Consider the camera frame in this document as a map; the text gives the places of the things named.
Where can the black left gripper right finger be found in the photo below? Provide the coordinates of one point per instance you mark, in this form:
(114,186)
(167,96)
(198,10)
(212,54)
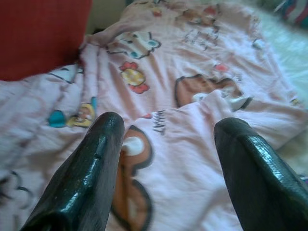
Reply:
(260,180)

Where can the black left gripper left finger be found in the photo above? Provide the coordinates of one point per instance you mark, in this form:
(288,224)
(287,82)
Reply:
(84,180)

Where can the pink cartoon print blanket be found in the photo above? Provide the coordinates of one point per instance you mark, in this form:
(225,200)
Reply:
(180,60)

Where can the big red beanbag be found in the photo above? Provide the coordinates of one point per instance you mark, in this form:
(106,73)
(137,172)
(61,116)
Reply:
(36,36)

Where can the red white blue striped bolster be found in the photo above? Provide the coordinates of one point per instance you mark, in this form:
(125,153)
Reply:
(296,12)

